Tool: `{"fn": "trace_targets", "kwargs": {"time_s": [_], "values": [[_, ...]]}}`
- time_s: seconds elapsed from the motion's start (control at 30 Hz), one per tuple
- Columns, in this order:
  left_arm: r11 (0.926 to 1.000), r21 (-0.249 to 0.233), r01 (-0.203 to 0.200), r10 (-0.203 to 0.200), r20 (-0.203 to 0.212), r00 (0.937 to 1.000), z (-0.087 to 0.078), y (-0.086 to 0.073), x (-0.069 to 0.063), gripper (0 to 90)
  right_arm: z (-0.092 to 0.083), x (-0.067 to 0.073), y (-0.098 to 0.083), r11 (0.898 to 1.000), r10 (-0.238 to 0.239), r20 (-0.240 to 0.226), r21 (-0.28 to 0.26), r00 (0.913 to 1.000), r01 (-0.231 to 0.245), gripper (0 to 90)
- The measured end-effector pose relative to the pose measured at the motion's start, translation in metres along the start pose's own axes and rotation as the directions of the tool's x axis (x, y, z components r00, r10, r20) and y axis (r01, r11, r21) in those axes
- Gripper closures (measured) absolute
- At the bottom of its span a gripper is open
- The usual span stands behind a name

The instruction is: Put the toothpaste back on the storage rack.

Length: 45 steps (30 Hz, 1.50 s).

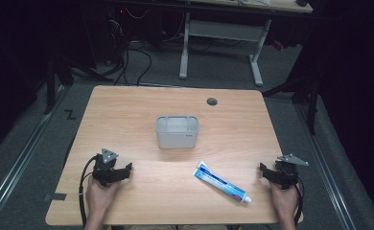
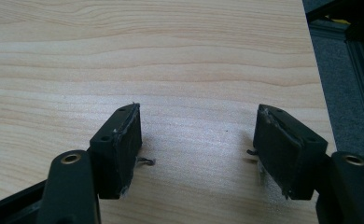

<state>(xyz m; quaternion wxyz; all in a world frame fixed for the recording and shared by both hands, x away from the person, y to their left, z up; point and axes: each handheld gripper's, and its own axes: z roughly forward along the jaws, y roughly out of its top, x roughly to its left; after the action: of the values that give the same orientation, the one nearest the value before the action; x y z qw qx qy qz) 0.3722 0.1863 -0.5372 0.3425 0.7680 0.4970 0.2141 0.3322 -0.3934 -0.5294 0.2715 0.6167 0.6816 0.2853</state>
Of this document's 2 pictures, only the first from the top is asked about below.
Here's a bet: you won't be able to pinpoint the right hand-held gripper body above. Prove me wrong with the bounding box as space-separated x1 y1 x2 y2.
271 153 310 191

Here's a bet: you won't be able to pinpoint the person's left hand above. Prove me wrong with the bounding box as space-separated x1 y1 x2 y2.
84 174 121 221

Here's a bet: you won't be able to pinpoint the black tape floor mark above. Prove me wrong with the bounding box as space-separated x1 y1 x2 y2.
63 108 78 121

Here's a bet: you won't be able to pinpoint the black floor cables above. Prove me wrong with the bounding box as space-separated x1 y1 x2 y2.
106 37 153 88

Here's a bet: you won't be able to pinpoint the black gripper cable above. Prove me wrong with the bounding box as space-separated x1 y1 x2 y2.
293 183 306 228
78 154 101 228

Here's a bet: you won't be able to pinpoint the black stand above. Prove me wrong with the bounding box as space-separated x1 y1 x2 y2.
42 52 76 115
261 71 321 136

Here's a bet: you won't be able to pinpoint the person's right hand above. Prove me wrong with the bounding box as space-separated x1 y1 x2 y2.
269 181 301 222

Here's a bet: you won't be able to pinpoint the white toothbrush holder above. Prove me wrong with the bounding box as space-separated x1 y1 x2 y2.
154 115 200 150

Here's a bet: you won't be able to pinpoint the metal floor rail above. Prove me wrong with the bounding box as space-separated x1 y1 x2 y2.
294 103 358 230
0 85 68 223

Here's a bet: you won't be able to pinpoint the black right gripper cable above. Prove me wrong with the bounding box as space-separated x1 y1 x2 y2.
293 183 306 228

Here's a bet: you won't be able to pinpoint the wooden desk with white frame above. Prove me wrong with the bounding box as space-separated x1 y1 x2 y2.
177 0 315 88

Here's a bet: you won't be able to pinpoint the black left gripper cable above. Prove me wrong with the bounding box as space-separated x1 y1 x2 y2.
78 154 101 228

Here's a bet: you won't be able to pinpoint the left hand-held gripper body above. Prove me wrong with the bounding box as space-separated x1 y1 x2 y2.
91 148 126 188

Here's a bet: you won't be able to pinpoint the white and blue toothpaste tube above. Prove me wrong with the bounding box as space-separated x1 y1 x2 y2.
192 160 253 204

